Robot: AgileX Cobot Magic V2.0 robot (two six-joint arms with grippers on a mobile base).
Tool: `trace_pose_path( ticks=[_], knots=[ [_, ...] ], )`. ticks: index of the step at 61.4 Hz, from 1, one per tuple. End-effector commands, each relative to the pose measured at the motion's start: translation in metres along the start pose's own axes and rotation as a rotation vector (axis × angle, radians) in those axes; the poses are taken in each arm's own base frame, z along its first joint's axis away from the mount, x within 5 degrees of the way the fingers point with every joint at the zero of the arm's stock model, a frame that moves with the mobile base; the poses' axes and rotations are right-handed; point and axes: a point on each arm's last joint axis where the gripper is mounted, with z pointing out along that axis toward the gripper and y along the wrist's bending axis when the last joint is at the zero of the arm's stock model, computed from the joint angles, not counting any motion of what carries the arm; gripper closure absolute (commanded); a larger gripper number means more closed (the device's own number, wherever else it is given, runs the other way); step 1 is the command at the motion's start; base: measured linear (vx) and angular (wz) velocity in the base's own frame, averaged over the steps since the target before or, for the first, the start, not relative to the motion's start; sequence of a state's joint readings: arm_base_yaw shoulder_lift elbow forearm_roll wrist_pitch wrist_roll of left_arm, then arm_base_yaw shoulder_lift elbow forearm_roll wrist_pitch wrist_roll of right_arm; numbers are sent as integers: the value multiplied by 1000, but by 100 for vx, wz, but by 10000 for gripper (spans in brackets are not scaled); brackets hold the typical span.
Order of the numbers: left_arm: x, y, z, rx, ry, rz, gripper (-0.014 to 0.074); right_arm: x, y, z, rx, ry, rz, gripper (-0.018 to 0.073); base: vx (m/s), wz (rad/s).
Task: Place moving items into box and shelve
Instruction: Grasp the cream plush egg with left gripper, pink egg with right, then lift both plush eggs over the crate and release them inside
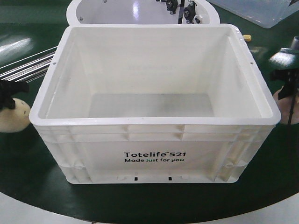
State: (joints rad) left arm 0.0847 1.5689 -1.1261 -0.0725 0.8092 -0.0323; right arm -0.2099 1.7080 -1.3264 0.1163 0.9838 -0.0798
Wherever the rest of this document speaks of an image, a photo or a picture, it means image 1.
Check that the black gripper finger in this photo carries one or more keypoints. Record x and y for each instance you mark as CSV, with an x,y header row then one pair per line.
x,y
289,89
13,87
7,102
283,75

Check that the white plastic tote crate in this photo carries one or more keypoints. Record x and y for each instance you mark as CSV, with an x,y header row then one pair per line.
x,y
153,104

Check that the black bearing mount left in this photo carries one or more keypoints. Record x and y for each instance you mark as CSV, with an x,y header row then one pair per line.
x,y
171,5

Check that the pink smiling plush toy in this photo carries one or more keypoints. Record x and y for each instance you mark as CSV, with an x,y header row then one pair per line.
x,y
284,106

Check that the black bearing mount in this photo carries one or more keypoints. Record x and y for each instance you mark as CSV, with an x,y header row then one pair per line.
x,y
189,12
171,5

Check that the black bearing mount right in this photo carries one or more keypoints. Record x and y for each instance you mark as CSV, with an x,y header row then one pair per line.
x,y
189,12

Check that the cream spotted plush toy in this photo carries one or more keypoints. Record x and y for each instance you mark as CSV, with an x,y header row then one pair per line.
x,y
15,120

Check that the metal roller conveyor rack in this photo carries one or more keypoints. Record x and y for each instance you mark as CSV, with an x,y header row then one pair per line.
x,y
29,68

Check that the small yellow toy piece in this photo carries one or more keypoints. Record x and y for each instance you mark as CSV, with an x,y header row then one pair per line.
x,y
247,38

